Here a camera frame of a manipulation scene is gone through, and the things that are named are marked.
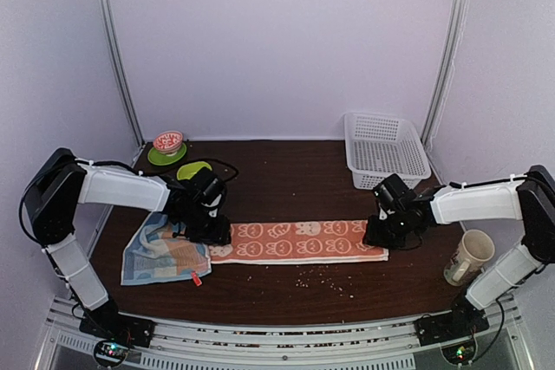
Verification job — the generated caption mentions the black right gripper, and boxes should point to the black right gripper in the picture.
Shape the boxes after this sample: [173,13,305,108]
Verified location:
[362,210,410,250]

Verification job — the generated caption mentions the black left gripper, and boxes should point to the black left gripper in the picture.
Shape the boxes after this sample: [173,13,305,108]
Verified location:
[176,204,230,245]

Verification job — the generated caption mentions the blue patchwork towel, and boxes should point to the blue patchwork towel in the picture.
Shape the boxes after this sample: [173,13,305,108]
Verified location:
[121,212,212,286]

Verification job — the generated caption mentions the orange bunny pattern towel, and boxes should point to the orange bunny pattern towel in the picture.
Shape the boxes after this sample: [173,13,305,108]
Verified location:
[209,220,389,265]

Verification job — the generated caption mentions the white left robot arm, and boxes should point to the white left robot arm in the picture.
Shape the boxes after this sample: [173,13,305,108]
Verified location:
[18,147,232,339]

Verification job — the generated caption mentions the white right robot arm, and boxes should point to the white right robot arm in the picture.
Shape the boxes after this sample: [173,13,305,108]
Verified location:
[362,165,554,337]

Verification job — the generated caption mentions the lime green bowl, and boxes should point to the lime green bowl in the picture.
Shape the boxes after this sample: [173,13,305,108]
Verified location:
[176,160,212,181]

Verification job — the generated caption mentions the beige ceramic mug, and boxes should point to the beige ceramic mug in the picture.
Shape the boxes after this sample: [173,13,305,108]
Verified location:
[443,229,495,287]

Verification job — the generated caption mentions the lime green plate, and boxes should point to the lime green plate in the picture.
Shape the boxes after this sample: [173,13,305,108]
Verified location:
[147,142,187,166]

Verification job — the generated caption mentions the white plastic basket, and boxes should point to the white plastic basket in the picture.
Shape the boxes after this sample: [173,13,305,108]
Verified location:
[343,113,432,190]

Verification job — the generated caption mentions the red patterned small bowl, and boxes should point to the red patterned small bowl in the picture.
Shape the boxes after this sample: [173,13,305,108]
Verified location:
[153,131,184,156]

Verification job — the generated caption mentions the scattered rice crumbs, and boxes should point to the scattered rice crumbs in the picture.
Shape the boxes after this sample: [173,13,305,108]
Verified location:
[241,264,356,300]

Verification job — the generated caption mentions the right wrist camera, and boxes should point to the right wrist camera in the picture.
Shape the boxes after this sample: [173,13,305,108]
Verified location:
[373,173,416,211]

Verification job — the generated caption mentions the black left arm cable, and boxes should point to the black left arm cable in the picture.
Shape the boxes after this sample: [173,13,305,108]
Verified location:
[86,157,240,185]

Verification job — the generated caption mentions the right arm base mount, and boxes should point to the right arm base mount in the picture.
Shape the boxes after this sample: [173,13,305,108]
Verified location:
[415,295,489,367]

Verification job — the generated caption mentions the aluminium front rail base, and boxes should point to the aluminium front rail base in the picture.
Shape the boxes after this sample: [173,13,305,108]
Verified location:
[34,294,534,370]

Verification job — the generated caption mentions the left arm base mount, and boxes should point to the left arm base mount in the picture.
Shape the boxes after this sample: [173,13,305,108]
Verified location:
[78,298,155,369]

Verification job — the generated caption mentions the right aluminium frame post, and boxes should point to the right aluminium frame post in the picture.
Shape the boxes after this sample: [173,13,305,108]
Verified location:
[421,0,468,151]

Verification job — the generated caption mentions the aluminium frame post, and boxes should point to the aluminium frame post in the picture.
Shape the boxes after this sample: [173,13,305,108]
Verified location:
[421,0,468,151]
[98,0,146,148]

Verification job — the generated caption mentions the left aluminium frame post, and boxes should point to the left aluminium frame post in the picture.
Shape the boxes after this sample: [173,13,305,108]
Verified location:
[98,0,146,148]

